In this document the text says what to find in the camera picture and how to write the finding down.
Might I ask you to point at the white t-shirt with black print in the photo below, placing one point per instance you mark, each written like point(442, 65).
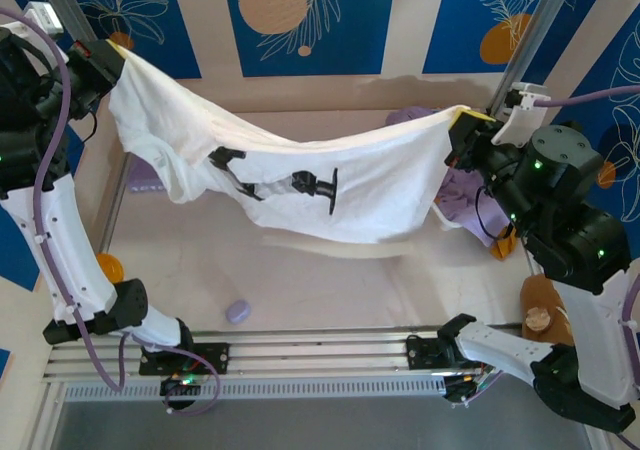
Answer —
point(375, 180)

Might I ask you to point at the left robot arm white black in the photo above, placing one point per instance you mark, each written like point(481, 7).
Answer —
point(65, 250)

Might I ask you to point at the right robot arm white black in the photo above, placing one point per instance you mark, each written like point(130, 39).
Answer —
point(600, 345)

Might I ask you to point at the crumpled lavender t-shirt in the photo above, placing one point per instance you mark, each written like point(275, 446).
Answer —
point(465, 200)

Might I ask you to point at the yellow t-shirt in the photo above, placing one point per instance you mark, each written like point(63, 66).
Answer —
point(502, 247)

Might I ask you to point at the folded lavender t-shirt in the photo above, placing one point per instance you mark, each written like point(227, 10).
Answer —
point(145, 177)

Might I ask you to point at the brown teddy bear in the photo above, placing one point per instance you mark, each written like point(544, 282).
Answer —
point(542, 310)

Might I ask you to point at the orange plastic cup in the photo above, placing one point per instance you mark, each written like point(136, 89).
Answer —
point(111, 268)

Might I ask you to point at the black controller box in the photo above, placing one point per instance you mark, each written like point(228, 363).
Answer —
point(457, 390)
point(175, 387)

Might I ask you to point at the small lavender oval case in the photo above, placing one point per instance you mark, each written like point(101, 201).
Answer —
point(238, 312)

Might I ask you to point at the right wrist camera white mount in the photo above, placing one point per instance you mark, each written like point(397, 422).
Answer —
point(520, 110)

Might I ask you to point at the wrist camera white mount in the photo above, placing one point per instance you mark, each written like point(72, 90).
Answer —
point(520, 110)
point(44, 17)

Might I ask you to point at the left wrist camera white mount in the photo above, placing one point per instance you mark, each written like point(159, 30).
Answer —
point(44, 17)

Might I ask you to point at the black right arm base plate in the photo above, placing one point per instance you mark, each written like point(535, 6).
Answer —
point(422, 355)

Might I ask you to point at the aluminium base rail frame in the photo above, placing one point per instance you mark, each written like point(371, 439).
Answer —
point(325, 350)

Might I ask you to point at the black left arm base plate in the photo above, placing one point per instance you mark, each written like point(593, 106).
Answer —
point(215, 357)

